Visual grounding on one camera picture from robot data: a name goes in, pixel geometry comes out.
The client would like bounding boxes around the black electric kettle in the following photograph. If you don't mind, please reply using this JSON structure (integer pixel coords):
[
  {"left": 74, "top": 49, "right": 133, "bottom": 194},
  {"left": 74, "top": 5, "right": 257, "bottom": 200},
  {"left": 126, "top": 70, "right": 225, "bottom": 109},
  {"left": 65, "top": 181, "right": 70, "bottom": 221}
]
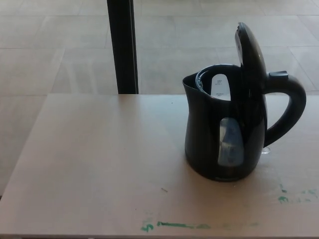
[{"left": 181, "top": 22, "right": 307, "bottom": 182}]

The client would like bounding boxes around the black vertical post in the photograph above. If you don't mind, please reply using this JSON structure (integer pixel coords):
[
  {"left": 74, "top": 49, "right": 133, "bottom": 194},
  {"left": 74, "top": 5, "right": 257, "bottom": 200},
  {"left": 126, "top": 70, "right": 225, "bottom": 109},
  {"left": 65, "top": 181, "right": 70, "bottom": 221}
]
[{"left": 106, "top": 0, "right": 139, "bottom": 95}]

